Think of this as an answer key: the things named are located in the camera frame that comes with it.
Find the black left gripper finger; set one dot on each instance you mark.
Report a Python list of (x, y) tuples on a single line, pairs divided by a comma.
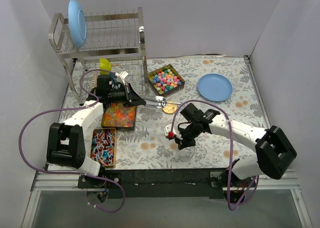
[(133, 96), (134, 103)]

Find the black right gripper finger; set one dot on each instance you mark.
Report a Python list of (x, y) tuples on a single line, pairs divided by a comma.
[(180, 144), (188, 145)]

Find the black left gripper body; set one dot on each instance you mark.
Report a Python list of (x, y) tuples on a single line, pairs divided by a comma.
[(128, 95)]

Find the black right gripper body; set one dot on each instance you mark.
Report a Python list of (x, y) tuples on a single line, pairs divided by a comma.
[(186, 140)]

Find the clear glass jar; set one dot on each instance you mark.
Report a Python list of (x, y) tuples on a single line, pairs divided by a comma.
[(186, 154)]

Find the silver metal scoop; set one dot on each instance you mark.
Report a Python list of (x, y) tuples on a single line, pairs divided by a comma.
[(158, 102)]

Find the tin of gummy candies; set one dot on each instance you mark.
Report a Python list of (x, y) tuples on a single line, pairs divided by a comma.
[(119, 117)]

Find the tin of colourful star candies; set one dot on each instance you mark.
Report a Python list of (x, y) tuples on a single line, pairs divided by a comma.
[(165, 81)]

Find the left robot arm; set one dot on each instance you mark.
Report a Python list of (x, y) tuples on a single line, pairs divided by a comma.
[(66, 140)]

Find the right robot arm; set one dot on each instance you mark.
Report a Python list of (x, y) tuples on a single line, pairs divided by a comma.
[(273, 151)]

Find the gold tin of wrapped candies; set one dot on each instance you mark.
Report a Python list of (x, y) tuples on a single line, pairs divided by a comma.
[(104, 147)]

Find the gold round jar lid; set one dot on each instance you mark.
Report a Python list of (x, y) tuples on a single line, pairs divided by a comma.
[(170, 108)]

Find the patterned tape roll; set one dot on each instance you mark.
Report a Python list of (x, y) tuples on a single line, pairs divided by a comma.
[(94, 81)]

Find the yellow-green bowl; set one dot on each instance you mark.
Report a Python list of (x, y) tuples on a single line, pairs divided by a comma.
[(104, 66)]

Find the blue plate on mat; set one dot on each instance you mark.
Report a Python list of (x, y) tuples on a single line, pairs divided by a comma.
[(214, 87)]

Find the steel dish rack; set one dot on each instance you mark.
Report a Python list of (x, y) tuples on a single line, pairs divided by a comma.
[(117, 37)]

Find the blue plate in rack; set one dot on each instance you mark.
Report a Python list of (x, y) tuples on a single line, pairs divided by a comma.
[(77, 23)]

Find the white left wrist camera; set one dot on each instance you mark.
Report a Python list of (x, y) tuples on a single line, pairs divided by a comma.
[(120, 77)]

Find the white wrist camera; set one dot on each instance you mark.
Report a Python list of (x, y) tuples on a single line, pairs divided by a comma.
[(120, 77), (171, 132)]

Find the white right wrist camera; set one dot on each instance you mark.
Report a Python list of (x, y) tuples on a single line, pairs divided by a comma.
[(171, 132)]

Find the black metal base rail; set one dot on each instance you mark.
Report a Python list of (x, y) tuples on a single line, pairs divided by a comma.
[(191, 182)]

